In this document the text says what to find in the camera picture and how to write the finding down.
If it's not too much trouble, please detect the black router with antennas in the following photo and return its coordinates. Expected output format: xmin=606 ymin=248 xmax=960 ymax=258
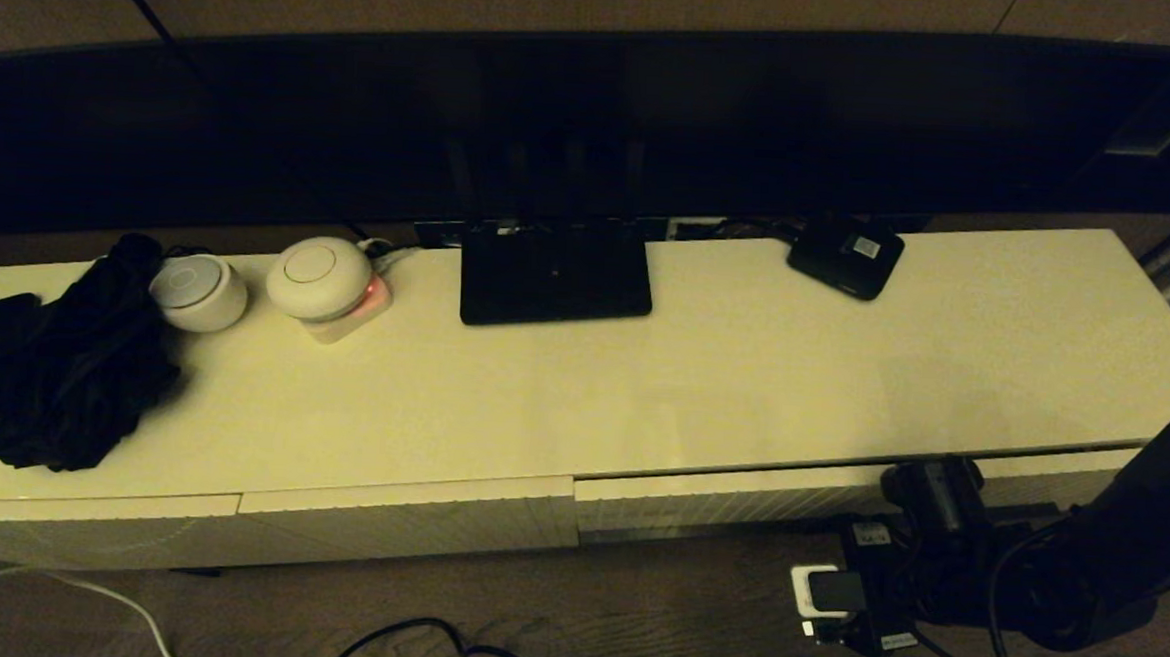
xmin=433 ymin=131 xmax=664 ymax=337

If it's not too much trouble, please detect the black cloth pile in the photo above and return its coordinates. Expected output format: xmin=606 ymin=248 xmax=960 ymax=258
xmin=0 ymin=226 xmax=190 ymax=480

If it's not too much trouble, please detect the white low cabinet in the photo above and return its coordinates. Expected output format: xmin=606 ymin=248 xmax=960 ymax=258
xmin=0 ymin=172 xmax=1170 ymax=631

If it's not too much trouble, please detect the thick white cable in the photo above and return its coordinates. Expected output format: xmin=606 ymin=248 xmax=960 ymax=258
xmin=0 ymin=441 xmax=191 ymax=657

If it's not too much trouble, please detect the large white dome device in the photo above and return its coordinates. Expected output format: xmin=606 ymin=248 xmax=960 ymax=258
xmin=263 ymin=233 xmax=376 ymax=325

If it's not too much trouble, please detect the white ribbed cabinet front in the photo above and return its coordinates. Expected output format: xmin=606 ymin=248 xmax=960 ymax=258
xmin=0 ymin=483 xmax=243 ymax=580
xmin=235 ymin=461 xmax=583 ymax=581

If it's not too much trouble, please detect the black wrist camera with label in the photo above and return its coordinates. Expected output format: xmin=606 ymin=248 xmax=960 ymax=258
xmin=811 ymin=611 xmax=923 ymax=657

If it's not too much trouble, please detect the small white round device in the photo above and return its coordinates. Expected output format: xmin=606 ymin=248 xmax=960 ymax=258
xmin=146 ymin=251 xmax=250 ymax=337

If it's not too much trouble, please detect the white right wrist mount block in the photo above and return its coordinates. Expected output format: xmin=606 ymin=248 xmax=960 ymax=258
xmin=787 ymin=562 xmax=871 ymax=623

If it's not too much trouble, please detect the white base with red light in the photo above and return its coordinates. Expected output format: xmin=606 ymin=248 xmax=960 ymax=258
xmin=296 ymin=272 xmax=394 ymax=348

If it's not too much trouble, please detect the black floor cable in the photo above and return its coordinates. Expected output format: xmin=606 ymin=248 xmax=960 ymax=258
xmin=327 ymin=611 xmax=551 ymax=657

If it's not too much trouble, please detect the large black television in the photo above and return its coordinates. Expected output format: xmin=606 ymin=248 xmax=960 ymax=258
xmin=0 ymin=0 xmax=1170 ymax=300

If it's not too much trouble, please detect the small black set-top box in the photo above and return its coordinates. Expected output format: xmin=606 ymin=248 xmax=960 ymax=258
xmin=785 ymin=211 xmax=908 ymax=304

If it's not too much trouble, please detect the black power strip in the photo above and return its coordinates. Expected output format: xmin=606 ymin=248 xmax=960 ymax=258
xmin=413 ymin=204 xmax=717 ymax=265

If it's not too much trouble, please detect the white pull-out drawer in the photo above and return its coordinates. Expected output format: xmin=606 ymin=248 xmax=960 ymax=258
xmin=572 ymin=418 xmax=1146 ymax=576

